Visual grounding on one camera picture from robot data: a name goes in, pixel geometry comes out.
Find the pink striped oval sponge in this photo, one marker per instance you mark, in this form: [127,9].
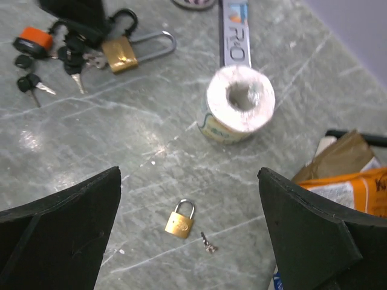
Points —
[195,4]

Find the small brass padlock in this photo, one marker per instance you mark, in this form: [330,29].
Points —
[178,224]

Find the small silver key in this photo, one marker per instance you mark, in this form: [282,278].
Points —
[209,247]

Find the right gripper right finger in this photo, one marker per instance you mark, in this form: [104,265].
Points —
[318,243]

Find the brown orange snack bag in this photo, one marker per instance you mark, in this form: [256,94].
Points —
[348,173]

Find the purple toothpaste box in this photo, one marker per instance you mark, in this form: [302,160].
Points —
[234,33]

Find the black padlock with keys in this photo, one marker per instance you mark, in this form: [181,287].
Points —
[81,43]

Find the long shackle brass padlock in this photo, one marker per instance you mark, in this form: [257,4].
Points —
[120,54]

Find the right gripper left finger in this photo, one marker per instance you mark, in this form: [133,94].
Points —
[58,242]

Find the orange black padlock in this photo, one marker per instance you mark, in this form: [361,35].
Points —
[34,42]

